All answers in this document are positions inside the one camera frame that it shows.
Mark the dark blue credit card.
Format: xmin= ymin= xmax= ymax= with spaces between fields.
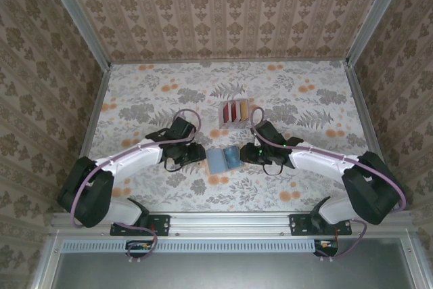
xmin=225 ymin=146 xmax=244 ymax=171

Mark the light blue card holder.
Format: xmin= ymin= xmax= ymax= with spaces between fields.
xmin=205 ymin=146 xmax=245 ymax=175

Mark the yellow credit card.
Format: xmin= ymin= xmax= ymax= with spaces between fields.
xmin=239 ymin=99 xmax=250 ymax=122

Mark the long aluminium beam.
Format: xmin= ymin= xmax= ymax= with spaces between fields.
xmin=50 ymin=210 xmax=416 ymax=236

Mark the black connector box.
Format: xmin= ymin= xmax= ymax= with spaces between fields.
xmin=125 ymin=240 xmax=154 ymax=259
xmin=313 ymin=239 xmax=340 ymax=258

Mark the grey metal sheet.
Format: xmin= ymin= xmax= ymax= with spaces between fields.
xmin=50 ymin=238 xmax=419 ymax=289

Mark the thin black cable loop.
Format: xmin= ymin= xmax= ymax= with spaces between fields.
xmin=263 ymin=163 xmax=285 ymax=177
xmin=164 ymin=158 xmax=190 ymax=172

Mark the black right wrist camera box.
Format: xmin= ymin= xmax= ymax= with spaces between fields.
xmin=252 ymin=120 xmax=286 ymax=144

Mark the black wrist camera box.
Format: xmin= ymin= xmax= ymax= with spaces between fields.
xmin=252 ymin=120 xmax=286 ymax=144
xmin=168 ymin=118 xmax=198 ymax=143

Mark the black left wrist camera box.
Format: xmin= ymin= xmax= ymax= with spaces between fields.
xmin=168 ymin=118 xmax=198 ymax=143

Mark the white slotted cable duct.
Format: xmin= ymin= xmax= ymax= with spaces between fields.
xmin=62 ymin=238 xmax=339 ymax=253

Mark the aluminium side rail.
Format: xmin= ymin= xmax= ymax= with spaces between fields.
xmin=69 ymin=64 xmax=112 ymax=212
xmin=344 ymin=60 xmax=402 ymax=212

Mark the purple cable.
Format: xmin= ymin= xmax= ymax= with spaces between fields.
xmin=249 ymin=106 xmax=407 ymax=263
xmin=70 ymin=108 xmax=204 ymax=265

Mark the aluminium frame post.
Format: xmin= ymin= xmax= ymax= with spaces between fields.
xmin=42 ymin=0 xmax=112 ymax=72
xmin=344 ymin=0 xmax=407 ymax=66

